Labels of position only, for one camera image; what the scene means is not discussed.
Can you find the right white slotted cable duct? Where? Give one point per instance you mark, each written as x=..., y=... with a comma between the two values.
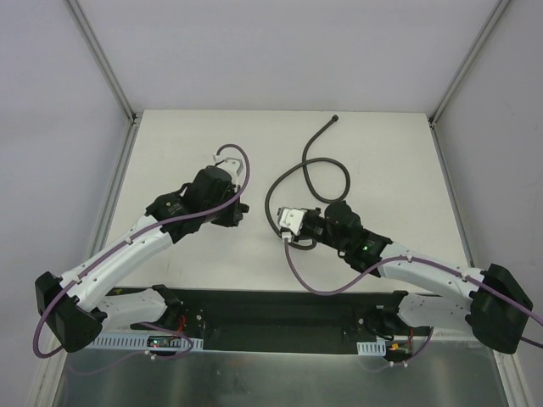
x=376, y=348

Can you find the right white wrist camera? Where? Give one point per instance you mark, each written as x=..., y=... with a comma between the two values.
x=290, y=222

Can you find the aluminium frame post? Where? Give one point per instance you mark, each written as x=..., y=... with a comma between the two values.
x=84, y=26
x=476, y=48

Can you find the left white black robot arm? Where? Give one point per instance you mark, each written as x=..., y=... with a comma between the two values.
x=77, y=306

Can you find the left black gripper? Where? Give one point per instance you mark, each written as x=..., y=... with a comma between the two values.
x=233, y=210

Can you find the white slotted cable duct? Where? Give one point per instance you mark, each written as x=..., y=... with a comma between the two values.
x=376, y=348
x=131, y=341

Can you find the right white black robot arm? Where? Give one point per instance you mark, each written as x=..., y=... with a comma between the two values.
x=489, y=303

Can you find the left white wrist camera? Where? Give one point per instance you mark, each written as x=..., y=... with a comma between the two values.
x=233, y=166

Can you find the right aluminium frame post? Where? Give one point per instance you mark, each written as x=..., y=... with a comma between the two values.
x=476, y=48

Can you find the left white slotted cable duct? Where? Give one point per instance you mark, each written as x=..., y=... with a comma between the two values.
x=131, y=341

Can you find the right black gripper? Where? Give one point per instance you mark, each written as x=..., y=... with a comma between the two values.
x=311, y=225

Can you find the left aluminium frame post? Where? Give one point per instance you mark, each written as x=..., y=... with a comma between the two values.
x=84, y=26

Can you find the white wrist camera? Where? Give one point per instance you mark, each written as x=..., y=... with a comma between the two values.
x=290, y=222
x=233, y=166

